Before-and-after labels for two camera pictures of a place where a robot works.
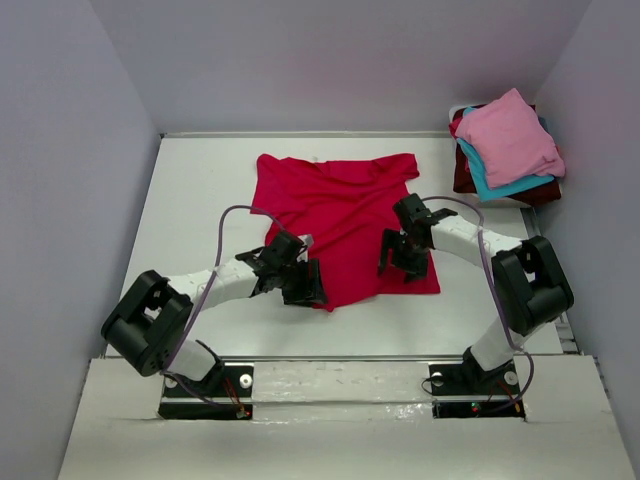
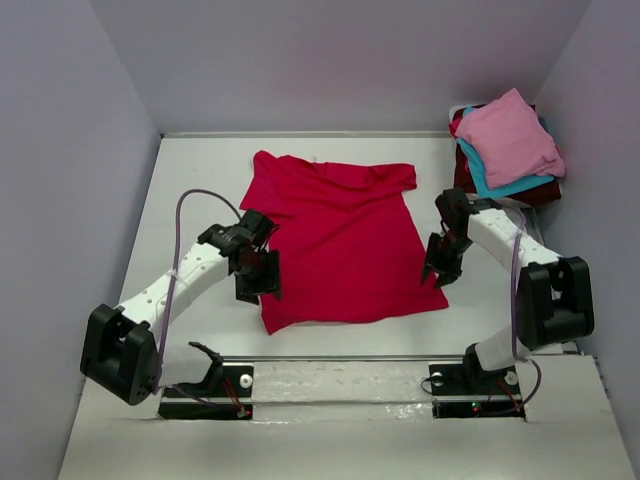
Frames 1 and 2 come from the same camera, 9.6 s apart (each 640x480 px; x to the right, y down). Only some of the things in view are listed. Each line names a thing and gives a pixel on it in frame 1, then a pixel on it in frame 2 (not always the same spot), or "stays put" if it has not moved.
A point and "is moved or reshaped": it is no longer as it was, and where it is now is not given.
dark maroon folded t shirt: [463, 178] stays put
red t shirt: [347, 207] is moved or reshaped
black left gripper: [310, 289] to [269, 283]
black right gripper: [415, 270] to [447, 275]
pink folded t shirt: [511, 140] stays put
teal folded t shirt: [503, 190] stays put
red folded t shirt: [452, 126] stays put
